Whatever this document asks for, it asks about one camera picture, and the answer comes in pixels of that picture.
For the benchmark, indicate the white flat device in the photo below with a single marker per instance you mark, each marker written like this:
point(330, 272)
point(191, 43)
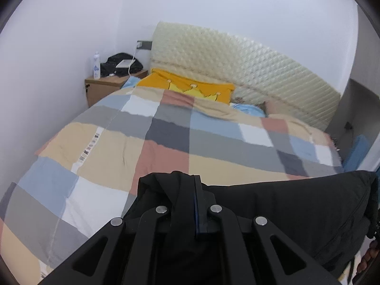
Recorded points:
point(123, 63)

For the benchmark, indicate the blue cushion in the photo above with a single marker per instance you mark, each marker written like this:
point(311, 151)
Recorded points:
point(357, 154)

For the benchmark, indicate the white spray bottle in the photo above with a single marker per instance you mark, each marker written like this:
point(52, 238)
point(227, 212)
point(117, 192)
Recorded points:
point(96, 65)

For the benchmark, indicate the dark wall socket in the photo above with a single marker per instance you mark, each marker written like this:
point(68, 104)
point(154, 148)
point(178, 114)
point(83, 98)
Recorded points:
point(145, 45)

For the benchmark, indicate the grey wardrobe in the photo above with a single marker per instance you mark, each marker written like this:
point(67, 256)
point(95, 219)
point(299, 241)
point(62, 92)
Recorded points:
point(362, 65)

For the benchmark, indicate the yellow pillow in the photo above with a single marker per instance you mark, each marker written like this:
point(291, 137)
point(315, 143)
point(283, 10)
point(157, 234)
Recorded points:
point(160, 81)

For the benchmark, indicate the black bag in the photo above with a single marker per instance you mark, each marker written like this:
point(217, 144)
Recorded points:
point(111, 65)

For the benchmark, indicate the cream quilted headboard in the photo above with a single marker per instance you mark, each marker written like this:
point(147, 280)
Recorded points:
point(237, 59)

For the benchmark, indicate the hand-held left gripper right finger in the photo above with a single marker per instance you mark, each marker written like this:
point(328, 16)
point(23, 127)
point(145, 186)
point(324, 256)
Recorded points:
point(196, 213)

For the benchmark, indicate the wooden nightstand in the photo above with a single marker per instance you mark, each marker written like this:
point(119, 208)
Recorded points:
point(98, 90)

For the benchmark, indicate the black puffer jacket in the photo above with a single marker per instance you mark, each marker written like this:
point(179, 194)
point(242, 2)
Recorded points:
point(282, 207)

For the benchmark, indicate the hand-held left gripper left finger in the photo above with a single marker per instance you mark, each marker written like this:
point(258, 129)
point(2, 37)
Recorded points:
point(154, 222)

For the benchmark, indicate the checkered patchwork duvet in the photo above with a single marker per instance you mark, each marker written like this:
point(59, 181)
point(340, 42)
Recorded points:
point(118, 148)

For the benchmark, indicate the light blue pillow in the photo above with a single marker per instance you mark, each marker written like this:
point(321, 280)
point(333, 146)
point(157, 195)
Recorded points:
point(249, 110)

